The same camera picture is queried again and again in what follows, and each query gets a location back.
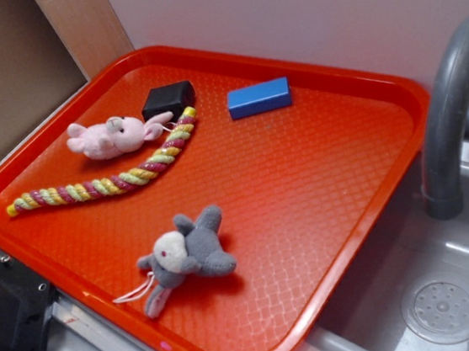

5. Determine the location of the orange plastic tray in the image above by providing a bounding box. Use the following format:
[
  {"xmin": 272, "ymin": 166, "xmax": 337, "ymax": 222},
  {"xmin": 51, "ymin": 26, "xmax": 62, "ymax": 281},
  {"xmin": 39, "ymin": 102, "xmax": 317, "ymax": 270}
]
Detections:
[{"xmin": 0, "ymin": 46, "xmax": 429, "ymax": 351}]

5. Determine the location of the black rectangular block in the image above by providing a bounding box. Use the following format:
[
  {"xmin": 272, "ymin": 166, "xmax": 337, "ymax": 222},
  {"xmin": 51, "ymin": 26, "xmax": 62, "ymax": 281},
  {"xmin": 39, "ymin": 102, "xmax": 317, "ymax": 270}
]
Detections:
[{"xmin": 141, "ymin": 80, "xmax": 196, "ymax": 121}]

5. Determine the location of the pink plush animal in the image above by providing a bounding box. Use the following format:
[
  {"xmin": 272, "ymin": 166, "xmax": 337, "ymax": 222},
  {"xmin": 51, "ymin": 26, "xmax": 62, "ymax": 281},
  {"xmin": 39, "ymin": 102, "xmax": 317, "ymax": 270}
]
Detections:
[{"xmin": 67, "ymin": 112, "xmax": 173, "ymax": 161}]

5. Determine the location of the brown cardboard panel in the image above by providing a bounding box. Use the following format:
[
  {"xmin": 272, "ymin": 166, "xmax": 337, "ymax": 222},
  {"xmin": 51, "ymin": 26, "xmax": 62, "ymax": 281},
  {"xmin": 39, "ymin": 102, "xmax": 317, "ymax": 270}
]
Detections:
[{"xmin": 0, "ymin": 0, "xmax": 86, "ymax": 161}]

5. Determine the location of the blue rectangular block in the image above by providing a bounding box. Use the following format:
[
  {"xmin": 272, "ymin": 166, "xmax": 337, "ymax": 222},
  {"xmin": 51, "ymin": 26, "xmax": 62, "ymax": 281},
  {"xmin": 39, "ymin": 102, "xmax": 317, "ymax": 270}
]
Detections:
[{"xmin": 227, "ymin": 77, "xmax": 292, "ymax": 120}]

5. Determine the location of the gray plastic sink basin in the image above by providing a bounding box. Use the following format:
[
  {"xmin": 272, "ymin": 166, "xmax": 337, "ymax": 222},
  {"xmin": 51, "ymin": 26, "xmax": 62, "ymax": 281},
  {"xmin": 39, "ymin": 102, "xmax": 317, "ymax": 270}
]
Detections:
[{"xmin": 288, "ymin": 144, "xmax": 469, "ymax": 351}]

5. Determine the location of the gray plush animal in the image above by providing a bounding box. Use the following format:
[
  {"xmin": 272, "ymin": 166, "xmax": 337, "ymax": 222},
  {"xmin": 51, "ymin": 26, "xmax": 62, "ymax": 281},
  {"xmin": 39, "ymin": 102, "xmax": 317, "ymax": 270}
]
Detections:
[{"xmin": 114, "ymin": 205, "xmax": 237, "ymax": 319}]

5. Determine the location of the light wooden board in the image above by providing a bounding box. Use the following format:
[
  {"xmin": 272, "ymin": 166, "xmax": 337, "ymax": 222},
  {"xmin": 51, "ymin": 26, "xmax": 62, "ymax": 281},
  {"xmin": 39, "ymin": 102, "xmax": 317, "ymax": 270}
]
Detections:
[{"xmin": 35, "ymin": 0, "xmax": 135, "ymax": 80}]

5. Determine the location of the gray toy faucet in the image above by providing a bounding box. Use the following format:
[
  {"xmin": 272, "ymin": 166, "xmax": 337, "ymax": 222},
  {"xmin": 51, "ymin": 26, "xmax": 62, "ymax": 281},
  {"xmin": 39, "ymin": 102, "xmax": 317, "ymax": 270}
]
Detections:
[{"xmin": 421, "ymin": 17, "xmax": 469, "ymax": 220}]

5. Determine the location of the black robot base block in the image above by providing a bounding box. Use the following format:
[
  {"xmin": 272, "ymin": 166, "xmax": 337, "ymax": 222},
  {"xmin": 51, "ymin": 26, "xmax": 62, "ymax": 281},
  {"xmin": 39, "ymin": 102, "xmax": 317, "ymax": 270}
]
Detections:
[{"xmin": 0, "ymin": 258, "xmax": 55, "ymax": 351}]

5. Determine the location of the multicolour twisted rope toy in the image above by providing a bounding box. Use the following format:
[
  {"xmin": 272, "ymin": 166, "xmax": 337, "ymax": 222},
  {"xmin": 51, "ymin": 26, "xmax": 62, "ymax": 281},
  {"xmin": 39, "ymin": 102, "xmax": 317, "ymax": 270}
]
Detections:
[{"xmin": 6, "ymin": 106, "xmax": 197, "ymax": 218}]

